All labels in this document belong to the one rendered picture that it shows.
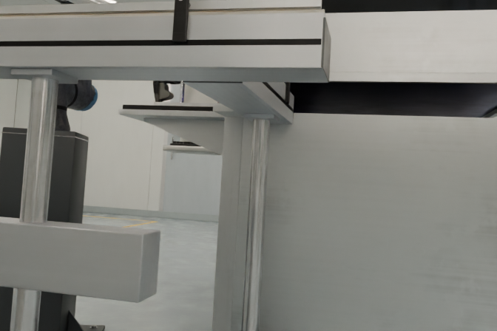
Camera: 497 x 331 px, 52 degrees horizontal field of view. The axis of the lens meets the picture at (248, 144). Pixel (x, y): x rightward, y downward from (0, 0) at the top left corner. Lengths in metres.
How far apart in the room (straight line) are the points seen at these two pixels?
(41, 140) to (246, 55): 0.44
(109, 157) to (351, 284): 6.81
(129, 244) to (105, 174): 7.30
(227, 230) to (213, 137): 0.34
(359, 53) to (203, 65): 0.89
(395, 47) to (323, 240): 0.65
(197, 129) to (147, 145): 6.10
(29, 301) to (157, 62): 0.51
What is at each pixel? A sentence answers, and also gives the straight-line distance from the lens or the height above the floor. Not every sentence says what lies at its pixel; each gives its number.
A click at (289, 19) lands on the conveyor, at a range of 0.87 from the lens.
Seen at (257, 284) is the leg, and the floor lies 0.36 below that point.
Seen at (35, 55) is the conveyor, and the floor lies 0.86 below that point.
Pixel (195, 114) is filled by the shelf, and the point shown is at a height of 0.87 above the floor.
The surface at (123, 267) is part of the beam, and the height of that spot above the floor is 0.49.
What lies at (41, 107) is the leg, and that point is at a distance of 1.06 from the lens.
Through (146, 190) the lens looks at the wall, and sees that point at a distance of 7.91.
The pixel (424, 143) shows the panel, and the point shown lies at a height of 0.79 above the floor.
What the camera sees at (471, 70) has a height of 1.02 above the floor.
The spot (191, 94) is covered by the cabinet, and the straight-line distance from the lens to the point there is 2.86.
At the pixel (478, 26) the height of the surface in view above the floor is 1.16.
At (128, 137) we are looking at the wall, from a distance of 8.08.
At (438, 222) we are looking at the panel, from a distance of 1.65.
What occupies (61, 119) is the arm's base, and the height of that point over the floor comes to 0.84.
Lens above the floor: 0.66
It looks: 4 degrees up
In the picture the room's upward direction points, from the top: 3 degrees clockwise
